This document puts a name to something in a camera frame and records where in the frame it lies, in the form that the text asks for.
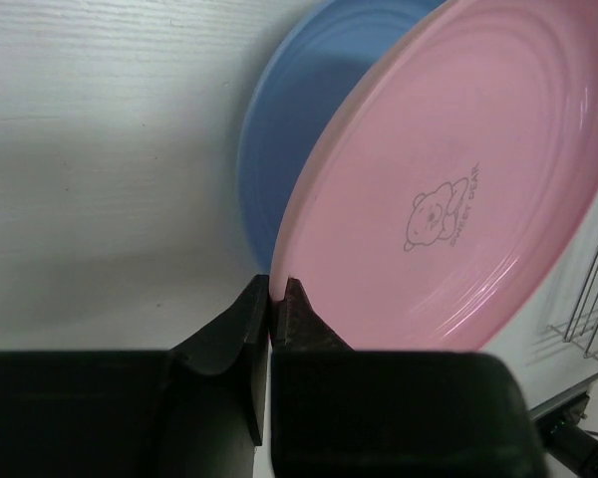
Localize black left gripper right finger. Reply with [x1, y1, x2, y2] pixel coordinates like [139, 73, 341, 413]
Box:
[270, 279, 549, 477]

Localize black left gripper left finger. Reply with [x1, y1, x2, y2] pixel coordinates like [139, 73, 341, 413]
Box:
[0, 275, 269, 477]

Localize pink plastic plate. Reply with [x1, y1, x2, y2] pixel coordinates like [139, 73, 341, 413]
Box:
[270, 0, 598, 351]

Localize blue plastic plate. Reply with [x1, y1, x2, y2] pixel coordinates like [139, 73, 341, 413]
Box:
[236, 0, 441, 273]

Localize aluminium table edge rail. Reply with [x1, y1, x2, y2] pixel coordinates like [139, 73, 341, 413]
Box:
[529, 376, 596, 421]

